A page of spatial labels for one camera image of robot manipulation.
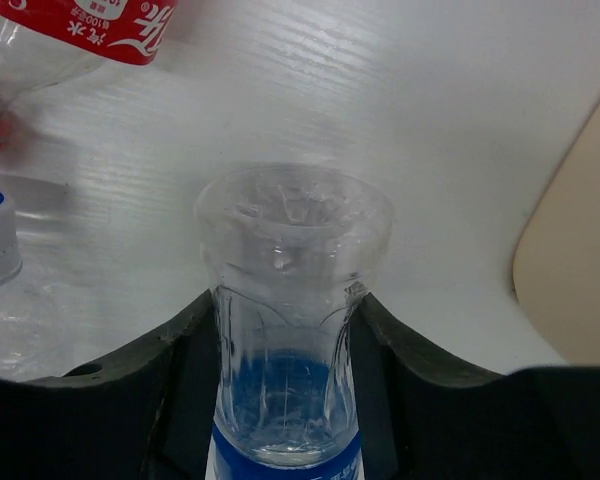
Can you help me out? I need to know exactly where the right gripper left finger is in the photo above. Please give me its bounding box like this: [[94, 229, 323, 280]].
[[0, 294, 215, 479]]

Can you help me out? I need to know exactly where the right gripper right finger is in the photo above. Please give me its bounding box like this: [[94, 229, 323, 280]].
[[350, 295, 600, 479]]

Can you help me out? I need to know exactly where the clear white cap bottle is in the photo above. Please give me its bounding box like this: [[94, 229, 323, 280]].
[[0, 189, 73, 381]]

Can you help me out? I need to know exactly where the blue label water bottle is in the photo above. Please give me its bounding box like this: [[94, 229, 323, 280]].
[[195, 164, 394, 479]]

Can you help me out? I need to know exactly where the beige plastic bin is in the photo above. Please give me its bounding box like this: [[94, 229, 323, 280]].
[[512, 100, 600, 366]]

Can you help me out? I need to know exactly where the crushed red label bottle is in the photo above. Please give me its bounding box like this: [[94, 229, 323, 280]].
[[0, 0, 178, 147]]

